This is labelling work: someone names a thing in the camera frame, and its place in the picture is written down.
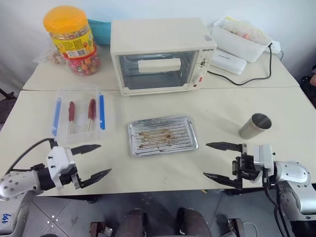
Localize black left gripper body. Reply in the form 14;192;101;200
59;167;83;190

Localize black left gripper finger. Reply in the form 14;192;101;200
70;144;102;157
79;168;112;189

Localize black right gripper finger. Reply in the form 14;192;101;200
202;172;243;190
205;141;242;152

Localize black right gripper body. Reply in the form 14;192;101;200
232;143;262;190

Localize meat skewer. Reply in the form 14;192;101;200
87;98;97;132
68;101;76;134

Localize clear plastic container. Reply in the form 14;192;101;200
50;84;107;145

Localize stainless steel cup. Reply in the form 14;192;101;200
237;113;273;140

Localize blue container latch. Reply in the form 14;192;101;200
98;92;106;131
52;98;62;136

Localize brown block under table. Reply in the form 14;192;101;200
89;221;105;237
227;218;244;237

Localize dark rounded shape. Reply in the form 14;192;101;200
115;208;149;237
176;207;213;237

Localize metal baking tray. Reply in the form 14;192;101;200
127;114;199;158

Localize white flat box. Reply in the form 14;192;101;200
209;49;248;76

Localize black stand beside table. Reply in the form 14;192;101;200
0;86;16;125

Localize clear snack bag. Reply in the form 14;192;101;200
32;46;66;66

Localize white plastic bin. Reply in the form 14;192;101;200
212;16;273;63

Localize dark equipment beside table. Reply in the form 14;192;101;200
299;63;316;110

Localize candy jar with orange lid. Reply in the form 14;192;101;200
42;6;102;77

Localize white power adapter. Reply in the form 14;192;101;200
268;40;282;54

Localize clear bags of food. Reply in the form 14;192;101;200
221;16;271;45

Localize teal plastic box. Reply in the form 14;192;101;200
87;19;112;46

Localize cream toaster oven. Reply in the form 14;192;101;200
110;17;218;97

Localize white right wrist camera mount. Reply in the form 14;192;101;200
252;144;275;184

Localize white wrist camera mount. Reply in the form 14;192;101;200
46;146;77;190
252;144;275;184

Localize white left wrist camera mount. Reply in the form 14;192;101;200
46;146;77;190

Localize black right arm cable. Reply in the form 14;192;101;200
262;182;292;237

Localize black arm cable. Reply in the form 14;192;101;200
262;182;292;237
4;137;58;175

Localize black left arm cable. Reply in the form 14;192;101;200
4;137;58;175

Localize white cable on floor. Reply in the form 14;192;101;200
242;222;260;237

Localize black oven power cable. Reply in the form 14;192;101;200
206;42;274;87

